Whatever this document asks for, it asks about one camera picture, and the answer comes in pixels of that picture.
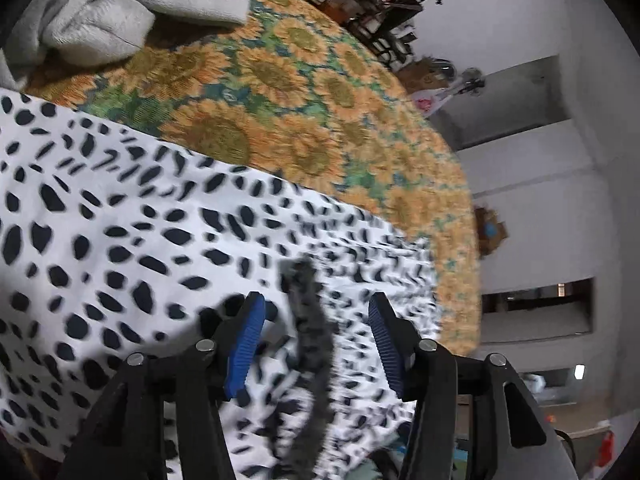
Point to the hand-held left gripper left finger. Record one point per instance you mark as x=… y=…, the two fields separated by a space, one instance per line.
x=245 y=350

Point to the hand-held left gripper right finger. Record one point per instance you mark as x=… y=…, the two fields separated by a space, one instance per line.
x=387 y=350

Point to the black-spotted white garment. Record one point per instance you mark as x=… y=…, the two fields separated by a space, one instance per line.
x=125 y=220

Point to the grey knit sweater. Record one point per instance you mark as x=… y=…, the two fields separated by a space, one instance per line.
x=125 y=5

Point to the sunflower print blanket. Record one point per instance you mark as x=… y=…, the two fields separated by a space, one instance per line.
x=310 y=110

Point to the white bag red print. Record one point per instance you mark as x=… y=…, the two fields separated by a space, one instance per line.
x=430 y=102

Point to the black standing fan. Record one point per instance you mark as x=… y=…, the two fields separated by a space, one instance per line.
x=474 y=82

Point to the grey floor fan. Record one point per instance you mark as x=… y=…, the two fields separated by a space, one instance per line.
x=440 y=69

